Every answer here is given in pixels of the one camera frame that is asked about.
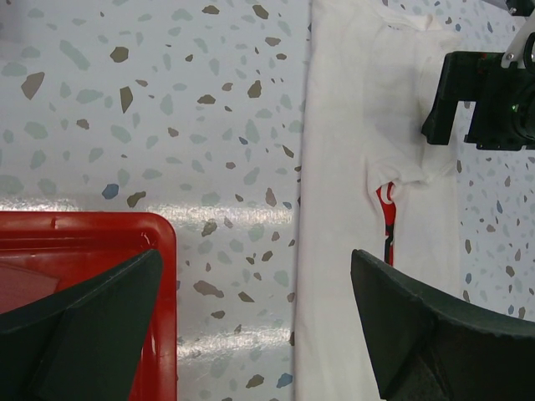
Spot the red plastic bin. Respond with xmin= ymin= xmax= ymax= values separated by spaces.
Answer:
xmin=1 ymin=211 xmax=178 ymax=400

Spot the white t-shirt red print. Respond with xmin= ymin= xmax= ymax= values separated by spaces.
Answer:
xmin=294 ymin=1 xmax=461 ymax=400

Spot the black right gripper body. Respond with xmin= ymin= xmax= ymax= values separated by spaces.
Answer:
xmin=464 ymin=53 xmax=534 ymax=150

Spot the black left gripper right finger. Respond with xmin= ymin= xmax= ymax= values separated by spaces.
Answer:
xmin=351 ymin=250 xmax=534 ymax=400

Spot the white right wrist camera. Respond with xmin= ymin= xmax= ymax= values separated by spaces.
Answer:
xmin=501 ymin=31 xmax=534 ymax=74

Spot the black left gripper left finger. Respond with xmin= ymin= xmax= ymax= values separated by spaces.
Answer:
xmin=1 ymin=250 xmax=163 ymax=400

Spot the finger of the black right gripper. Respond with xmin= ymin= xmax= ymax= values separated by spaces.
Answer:
xmin=421 ymin=51 xmax=485 ymax=146

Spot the pink t-shirt in bin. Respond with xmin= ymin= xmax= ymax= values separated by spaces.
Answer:
xmin=0 ymin=264 xmax=59 ymax=313

